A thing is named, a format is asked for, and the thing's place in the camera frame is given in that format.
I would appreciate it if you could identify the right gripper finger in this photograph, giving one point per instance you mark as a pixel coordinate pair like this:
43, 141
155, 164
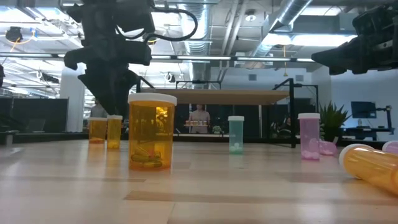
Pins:
343, 70
339, 56

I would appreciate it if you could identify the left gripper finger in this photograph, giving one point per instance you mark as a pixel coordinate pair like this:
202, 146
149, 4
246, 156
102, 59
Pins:
126, 90
99, 87

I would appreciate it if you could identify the small orange medicine bottle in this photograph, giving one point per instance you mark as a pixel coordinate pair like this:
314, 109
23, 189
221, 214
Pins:
373, 168
114, 133

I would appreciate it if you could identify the green medicine bottle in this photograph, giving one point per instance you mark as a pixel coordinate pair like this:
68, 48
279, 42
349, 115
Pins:
236, 133

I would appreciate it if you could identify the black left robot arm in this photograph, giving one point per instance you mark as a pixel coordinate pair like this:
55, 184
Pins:
93, 21

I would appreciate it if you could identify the wooden shelf with black legs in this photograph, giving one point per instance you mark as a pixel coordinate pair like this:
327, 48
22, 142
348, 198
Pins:
224, 97

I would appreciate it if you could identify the person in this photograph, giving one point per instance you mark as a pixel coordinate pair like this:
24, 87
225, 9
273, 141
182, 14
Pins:
98, 111

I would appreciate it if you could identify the black desk monitor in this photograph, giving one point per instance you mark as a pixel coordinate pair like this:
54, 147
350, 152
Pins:
363, 109

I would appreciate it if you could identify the green potted artificial plant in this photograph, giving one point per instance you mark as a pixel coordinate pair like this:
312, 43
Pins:
332, 121

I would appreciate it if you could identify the dark office desk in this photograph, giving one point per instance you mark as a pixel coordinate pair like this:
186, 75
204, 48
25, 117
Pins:
367, 130

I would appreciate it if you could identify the dark office partition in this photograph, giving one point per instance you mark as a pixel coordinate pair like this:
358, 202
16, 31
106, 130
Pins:
37, 113

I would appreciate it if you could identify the black ceiling device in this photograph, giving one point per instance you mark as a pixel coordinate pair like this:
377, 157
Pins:
14, 33

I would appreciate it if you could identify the small green plant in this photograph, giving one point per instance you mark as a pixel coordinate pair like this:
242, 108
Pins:
216, 129

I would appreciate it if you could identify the left arm's black wrist camera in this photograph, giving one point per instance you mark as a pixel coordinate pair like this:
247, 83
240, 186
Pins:
133, 18

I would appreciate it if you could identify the silver ventilation duct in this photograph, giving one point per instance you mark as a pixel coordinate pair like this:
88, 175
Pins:
290, 11
200, 71

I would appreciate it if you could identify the grey metal post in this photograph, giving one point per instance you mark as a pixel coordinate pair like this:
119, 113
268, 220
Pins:
8, 138

